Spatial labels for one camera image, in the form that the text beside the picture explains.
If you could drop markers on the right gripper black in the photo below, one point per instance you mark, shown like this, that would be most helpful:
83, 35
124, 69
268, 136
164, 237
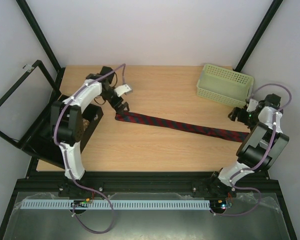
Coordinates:
239, 114

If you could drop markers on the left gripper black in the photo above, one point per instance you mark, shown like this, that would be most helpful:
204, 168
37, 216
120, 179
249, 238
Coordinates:
119, 109

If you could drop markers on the red navy striped tie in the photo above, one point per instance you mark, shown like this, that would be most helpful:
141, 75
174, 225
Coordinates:
228, 135

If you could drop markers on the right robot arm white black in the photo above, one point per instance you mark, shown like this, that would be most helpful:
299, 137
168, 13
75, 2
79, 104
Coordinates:
260, 148

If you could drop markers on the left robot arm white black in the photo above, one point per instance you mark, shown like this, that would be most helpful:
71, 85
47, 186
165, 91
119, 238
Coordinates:
94, 85

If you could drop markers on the light green plastic basket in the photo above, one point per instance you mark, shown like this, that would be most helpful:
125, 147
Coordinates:
224, 86

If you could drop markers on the brown patterned rolled tie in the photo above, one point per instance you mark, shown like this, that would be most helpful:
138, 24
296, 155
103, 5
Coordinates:
86, 123

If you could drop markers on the black open box lid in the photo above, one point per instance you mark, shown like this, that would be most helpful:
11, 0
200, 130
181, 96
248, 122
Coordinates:
25, 105

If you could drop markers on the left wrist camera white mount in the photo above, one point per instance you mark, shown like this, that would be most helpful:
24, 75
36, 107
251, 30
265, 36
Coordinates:
123, 90

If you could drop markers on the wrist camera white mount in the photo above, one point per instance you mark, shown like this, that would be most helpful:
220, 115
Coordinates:
123, 90
252, 105

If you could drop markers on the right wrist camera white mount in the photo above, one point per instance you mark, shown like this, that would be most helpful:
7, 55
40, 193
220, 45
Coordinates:
252, 105

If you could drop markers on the left black frame post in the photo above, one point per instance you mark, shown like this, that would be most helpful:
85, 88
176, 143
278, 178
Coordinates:
28, 14

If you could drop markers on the black frame post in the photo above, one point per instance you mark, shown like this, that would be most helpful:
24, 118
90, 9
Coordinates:
28, 14
266, 20

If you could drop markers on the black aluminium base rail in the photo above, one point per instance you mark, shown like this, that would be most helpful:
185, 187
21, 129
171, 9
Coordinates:
195, 184

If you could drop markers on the right black frame post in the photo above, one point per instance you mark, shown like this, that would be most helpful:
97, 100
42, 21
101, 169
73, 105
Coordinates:
266, 20

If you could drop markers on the light blue slotted cable duct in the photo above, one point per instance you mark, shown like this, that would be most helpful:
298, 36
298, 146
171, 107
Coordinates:
62, 204

